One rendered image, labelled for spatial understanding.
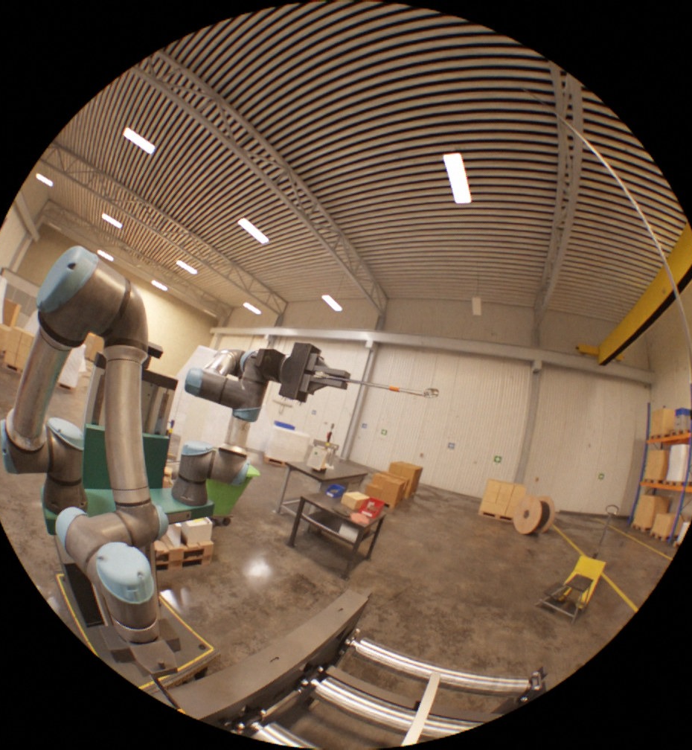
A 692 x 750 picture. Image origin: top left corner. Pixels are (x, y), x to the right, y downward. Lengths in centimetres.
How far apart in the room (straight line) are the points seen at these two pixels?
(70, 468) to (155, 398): 43
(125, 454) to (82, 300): 25
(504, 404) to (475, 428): 156
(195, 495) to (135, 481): 54
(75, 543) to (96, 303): 34
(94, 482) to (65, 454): 25
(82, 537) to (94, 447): 51
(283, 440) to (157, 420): 622
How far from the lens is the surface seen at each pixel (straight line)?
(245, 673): 74
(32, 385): 56
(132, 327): 49
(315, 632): 87
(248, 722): 97
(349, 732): 199
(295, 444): 711
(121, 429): 46
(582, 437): 1140
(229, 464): 93
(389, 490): 600
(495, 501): 768
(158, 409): 98
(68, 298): 43
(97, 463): 92
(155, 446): 98
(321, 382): 51
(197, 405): 394
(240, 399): 64
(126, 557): 37
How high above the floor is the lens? 183
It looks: 10 degrees up
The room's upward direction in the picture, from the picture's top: 16 degrees clockwise
